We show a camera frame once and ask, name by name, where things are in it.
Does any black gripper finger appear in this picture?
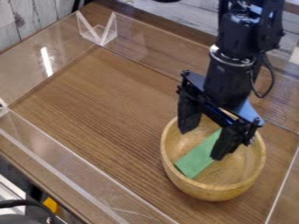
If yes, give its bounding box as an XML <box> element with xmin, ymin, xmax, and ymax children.
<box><xmin>209</xmin><ymin>126</ymin><xmax>243</xmax><ymax>161</ymax></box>
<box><xmin>177</xmin><ymin>95</ymin><xmax>201</xmax><ymax>134</ymax></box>

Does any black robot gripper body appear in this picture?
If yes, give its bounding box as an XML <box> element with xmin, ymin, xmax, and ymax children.
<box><xmin>176</xmin><ymin>45</ymin><xmax>263</xmax><ymax>145</ymax></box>

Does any green rectangular block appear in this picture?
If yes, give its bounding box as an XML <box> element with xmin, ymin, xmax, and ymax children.
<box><xmin>173</xmin><ymin>130</ymin><xmax>220</xmax><ymax>179</ymax></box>

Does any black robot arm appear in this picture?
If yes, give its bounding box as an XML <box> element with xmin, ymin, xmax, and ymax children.
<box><xmin>176</xmin><ymin>0</ymin><xmax>285</xmax><ymax>160</ymax></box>

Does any brown wooden bowl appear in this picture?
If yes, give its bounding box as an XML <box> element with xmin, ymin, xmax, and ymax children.
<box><xmin>160</xmin><ymin>116</ymin><xmax>267</xmax><ymax>201</ymax></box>

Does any yellow and black device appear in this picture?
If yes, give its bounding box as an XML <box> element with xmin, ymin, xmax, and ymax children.
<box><xmin>39</xmin><ymin>196</ymin><xmax>80</xmax><ymax>224</ymax></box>

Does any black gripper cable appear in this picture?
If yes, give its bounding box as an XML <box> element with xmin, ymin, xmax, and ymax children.
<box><xmin>248</xmin><ymin>52</ymin><xmax>276</xmax><ymax>100</ymax></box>

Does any clear acrylic corner bracket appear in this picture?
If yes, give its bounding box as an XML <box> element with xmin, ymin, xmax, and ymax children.
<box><xmin>75</xmin><ymin>11</ymin><xmax>117</xmax><ymax>46</ymax></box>

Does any clear acrylic front wall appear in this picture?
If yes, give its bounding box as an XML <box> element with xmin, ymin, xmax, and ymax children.
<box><xmin>0</xmin><ymin>99</ymin><xmax>177</xmax><ymax>224</ymax></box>

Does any black cable near corner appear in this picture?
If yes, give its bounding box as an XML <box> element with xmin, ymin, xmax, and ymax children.
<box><xmin>0</xmin><ymin>199</ymin><xmax>57</xmax><ymax>224</ymax></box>

